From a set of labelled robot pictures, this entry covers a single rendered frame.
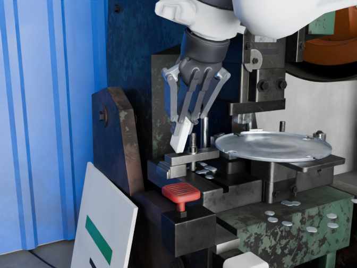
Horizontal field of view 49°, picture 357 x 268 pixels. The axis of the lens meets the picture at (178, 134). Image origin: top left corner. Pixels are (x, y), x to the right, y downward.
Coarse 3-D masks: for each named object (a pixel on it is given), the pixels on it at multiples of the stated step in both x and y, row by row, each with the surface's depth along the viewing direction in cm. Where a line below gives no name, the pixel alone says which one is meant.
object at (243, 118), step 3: (240, 114) 108; (243, 114) 107; (246, 114) 108; (249, 114) 108; (234, 117) 109; (237, 117) 108; (240, 117) 108; (243, 117) 107; (246, 117) 108; (249, 117) 108; (234, 120) 109; (237, 120) 108; (240, 120) 108; (243, 120) 107; (246, 120) 108; (249, 120) 108; (243, 123) 108
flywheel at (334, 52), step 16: (336, 16) 122; (352, 16) 117; (336, 32) 122; (352, 32) 118; (304, 48) 130; (320, 48) 124; (336, 48) 119; (352, 48) 114; (320, 64) 125; (336, 64) 120; (352, 64) 121
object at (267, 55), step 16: (256, 48) 97; (272, 48) 100; (224, 64) 102; (240, 64) 96; (256, 64) 97; (272, 64) 101; (240, 80) 97; (256, 80) 96; (272, 80) 98; (224, 96) 103; (240, 96) 98; (256, 96) 97; (272, 96) 99
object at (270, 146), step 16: (224, 144) 102; (240, 144) 102; (256, 144) 99; (272, 144) 99; (288, 144) 99; (304, 144) 102; (320, 144) 102; (272, 160) 87; (288, 160) 86; (304, 160) 87
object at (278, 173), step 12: (336, 156) 91; (252, 168) 100; (264, 168) 97; (276, 168) 96; (288, 168) 98; (300, 168) 84; (312, 168) 84; (324, 168) 86; (264, 180) 97; (276, 180) 96; (288, 180) 99; (264, 192) 98; (276, 192) 96; (288, 192) 99
